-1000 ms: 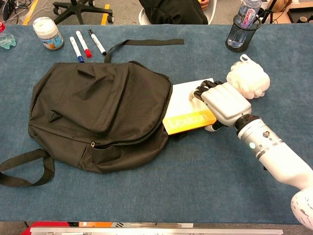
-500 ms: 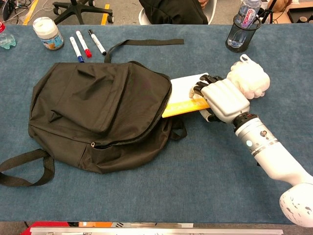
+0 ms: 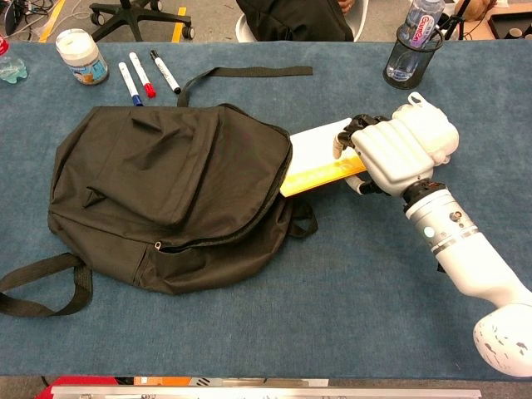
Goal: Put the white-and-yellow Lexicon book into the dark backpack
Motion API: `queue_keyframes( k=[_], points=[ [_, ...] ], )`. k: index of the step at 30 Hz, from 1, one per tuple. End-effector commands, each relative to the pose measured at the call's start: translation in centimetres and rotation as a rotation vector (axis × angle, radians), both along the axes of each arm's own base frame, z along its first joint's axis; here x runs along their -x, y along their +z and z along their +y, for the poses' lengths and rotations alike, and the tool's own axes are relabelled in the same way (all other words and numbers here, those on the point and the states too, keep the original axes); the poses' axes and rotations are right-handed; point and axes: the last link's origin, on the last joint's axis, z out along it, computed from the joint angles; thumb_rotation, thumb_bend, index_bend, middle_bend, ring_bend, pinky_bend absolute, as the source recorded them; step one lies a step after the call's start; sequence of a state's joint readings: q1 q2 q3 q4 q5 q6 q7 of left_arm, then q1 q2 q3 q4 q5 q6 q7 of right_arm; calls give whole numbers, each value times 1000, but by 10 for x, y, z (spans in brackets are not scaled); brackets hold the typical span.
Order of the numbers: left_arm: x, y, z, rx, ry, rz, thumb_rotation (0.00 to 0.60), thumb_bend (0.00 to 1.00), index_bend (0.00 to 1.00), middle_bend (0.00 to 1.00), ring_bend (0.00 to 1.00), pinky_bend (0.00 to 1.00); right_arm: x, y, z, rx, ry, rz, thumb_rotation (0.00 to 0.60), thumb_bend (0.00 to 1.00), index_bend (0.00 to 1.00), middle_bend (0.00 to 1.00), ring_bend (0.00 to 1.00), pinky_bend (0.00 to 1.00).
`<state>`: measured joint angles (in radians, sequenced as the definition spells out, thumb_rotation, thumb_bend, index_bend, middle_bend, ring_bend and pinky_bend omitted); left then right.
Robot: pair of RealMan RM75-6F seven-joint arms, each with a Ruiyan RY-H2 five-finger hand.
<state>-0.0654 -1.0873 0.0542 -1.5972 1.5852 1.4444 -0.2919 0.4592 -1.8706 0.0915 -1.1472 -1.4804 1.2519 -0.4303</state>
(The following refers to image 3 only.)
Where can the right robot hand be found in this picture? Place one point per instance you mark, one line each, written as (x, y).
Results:
(390, 158)

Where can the white book yellow spine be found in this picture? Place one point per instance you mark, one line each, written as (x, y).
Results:
(316, 141)

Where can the black fabric backpack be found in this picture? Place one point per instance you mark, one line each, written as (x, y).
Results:
(145, 166)

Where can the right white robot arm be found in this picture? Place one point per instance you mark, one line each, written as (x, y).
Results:
(469, 257)

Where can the white mesh bath loofah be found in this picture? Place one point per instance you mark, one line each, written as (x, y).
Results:
(440, 133)

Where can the clear plastic water bottle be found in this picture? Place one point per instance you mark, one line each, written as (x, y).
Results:
(420, 21)

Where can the black tripod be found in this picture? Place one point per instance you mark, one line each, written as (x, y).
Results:
(455, 21)

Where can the seated person black clothes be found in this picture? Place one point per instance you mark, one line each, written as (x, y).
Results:
(299, 21)

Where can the brown tray box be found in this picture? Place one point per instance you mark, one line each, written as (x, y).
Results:
(511, 25)

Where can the white shell chair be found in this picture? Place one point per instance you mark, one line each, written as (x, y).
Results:
(243, 29)

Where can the black-capped whiteboard marker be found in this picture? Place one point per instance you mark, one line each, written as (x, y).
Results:
(164, 70)

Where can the red-capped whiteboard marker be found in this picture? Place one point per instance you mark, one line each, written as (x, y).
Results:
(141, 75)

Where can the blue-capped whiteboard marker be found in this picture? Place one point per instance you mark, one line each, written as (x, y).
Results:
(129, 83)

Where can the black office chair base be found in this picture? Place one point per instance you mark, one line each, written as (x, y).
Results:
(137, 14)

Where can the white jar cartoon label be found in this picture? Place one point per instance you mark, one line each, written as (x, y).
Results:
(81, 54)

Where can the red box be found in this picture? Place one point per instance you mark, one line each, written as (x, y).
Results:
(83, 382)

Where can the red-capped clear drink bottle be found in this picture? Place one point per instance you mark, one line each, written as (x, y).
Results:
(10, 66)

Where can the aluminium profile rail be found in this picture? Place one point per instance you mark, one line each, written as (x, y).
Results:
(266, 392)

